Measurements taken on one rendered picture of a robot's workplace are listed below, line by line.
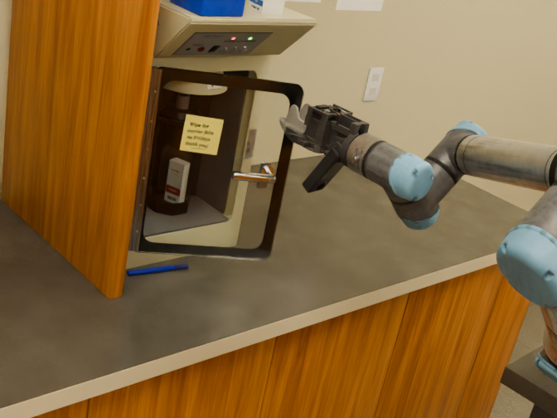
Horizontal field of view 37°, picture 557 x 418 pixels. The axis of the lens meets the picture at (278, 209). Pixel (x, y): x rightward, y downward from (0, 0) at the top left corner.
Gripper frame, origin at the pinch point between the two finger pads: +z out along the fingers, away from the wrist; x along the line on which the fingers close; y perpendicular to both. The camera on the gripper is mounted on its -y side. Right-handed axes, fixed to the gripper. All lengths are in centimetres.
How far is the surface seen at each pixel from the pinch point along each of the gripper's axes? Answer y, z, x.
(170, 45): 13.6, 9.8, 23.4
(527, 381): -37, -53, -28
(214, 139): -5.2, 7.7, 11.1
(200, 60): 8.5, 15.8, 11.2
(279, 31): 17.1, 6.3, 0.1
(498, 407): -131, 5, -153
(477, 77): -15, 59, -157
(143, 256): -34.6, 15.9, 18.4
